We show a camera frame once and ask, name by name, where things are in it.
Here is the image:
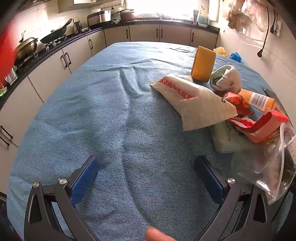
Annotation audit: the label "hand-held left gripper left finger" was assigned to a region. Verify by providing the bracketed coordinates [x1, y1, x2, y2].
[24, 155, 101, 241]

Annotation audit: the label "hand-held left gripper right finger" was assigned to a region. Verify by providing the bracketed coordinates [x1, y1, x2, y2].
[194, 155, 272, 241]

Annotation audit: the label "white paper bag red print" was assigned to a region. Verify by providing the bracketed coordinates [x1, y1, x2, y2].
[150, 74, 238, 131]

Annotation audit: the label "white sock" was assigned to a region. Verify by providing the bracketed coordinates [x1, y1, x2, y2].
[209, 65, 243, 96]

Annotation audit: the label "yellow sponge block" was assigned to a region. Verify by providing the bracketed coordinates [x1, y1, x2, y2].
[191, 46, 216, 82]

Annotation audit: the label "person's left hand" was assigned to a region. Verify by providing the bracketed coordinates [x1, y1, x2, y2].
[146, 227, 177, 241]

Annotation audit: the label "clear plastic bag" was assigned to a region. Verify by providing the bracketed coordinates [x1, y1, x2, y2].
[231, 123, 296, 205]

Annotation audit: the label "red orange carton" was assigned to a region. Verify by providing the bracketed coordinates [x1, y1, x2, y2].
[229, 109, 290, 144]

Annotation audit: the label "blue tablecloth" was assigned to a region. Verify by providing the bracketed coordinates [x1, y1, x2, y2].
[7, 42, 292, 241]

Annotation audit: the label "orange tube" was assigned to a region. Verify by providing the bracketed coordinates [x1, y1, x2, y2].
[238, 89, 277, 110]

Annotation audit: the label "red snack wrapper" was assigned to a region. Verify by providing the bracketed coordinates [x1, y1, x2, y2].
[223, 92, 255, 118]

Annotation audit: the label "glass cup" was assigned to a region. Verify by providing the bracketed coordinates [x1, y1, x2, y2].
[4, 70, 18, 85]

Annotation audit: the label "blue plastic bag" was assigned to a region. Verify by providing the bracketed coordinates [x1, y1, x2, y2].
[229, 52, 242, 63]

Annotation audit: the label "yellow plastic bag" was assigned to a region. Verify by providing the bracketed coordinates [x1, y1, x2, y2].
[213, 46, 228, 56]

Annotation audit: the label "gas stove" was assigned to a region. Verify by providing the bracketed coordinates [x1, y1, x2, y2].
[45, 35, 67, 50]

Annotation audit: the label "steel wok with lid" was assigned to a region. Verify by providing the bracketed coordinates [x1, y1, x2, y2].
[14, 31, 38, 63]

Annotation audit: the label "black frying pan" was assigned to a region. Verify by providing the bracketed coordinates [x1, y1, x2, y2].
[40, 18, 73, 44]

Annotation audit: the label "red blurred cloth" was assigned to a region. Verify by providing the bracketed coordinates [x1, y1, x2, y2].
[0, 23, 16, 81]

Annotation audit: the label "steel rice cooker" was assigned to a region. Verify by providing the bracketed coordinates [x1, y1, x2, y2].
[87, 10, 112, 27]

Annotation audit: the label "hanging plastic bags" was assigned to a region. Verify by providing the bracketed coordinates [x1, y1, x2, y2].
[222, 0, 269, 32]

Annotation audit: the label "blue white box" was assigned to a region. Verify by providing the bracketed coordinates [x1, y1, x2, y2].
[198, 13, 210, 25]

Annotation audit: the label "stacked cooking pots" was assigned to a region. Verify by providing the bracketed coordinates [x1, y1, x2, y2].
[111, 7, 137, 22]

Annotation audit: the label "black power cord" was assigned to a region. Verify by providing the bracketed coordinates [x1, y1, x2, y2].
[257, 7, 271, 58]

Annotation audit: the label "wall socket with plug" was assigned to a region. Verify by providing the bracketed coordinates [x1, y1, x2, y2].
[270, 9, 282, 36]

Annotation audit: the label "white wall cabinet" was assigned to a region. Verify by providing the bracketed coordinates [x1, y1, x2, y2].
[58, 0, 123, 13]

